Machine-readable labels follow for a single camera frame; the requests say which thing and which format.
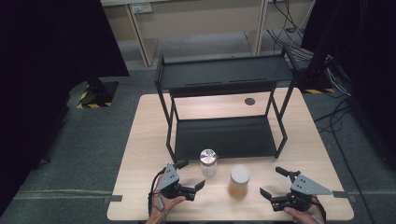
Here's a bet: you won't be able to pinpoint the grey floor tape piece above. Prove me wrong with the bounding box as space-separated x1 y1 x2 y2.
332 189 357 203
103 194 123 203

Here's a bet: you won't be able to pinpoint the white wall socket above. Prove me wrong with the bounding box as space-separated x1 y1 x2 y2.
130 3 154 15

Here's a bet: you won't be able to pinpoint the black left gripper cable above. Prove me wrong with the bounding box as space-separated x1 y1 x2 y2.
148 167 167 217

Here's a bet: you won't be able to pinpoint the black two-tier metal rack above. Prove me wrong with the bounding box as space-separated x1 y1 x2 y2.
153 45 301 164

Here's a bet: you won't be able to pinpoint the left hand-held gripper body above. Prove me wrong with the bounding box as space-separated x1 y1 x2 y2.
156 162 196 202

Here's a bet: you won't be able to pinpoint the person's right hand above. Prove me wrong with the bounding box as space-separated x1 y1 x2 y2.
283 195 327 224

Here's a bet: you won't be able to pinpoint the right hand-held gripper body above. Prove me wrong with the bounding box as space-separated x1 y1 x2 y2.
270 170 332 213

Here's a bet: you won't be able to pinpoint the clear glass jar silver lid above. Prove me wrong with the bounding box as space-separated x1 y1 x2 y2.
199 148 219 178

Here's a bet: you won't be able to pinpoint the black floor cables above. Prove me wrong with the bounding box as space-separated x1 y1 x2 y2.
312 96 354 134

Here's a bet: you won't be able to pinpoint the black curtain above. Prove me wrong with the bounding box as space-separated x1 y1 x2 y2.
0 0 131 217
301 0 396 171

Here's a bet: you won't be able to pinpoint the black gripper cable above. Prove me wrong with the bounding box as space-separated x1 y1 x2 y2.
313 197 328 222
148 167 167 217

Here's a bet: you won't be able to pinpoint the white cables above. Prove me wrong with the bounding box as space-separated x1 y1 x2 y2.
325 66 353 98

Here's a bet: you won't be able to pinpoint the amber jar with white lid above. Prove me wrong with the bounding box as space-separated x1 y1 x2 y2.
227 163 251 201

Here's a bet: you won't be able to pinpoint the person's left hand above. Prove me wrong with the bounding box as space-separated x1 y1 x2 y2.
146 176 187 224

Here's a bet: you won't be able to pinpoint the bundle of black cables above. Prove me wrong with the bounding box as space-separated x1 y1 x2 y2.
266 0 316 61

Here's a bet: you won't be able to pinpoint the black stand base striped tape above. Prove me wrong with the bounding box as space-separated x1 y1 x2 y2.
295 66 336 95
76 76 120 110

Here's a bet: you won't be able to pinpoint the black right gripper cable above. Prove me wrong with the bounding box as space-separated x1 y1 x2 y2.
313 197 328 222

